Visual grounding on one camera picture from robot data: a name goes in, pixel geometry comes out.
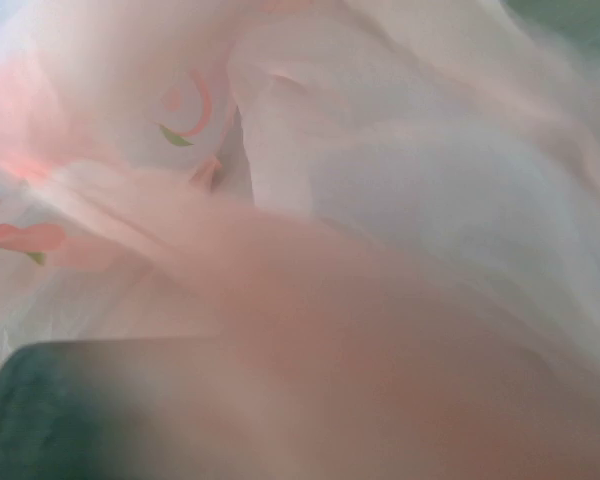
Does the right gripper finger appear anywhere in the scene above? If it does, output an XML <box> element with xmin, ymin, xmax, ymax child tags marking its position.
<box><xmin>0</xmin><ymin>340</ymin><xmax>190</xmax><ymax>479</ymax></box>

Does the pink plastic bag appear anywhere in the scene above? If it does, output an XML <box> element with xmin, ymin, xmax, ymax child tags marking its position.
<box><xmin>0</xmin><ymin>1</ymin><xmax>600</xmax><ymax>479</ymax></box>

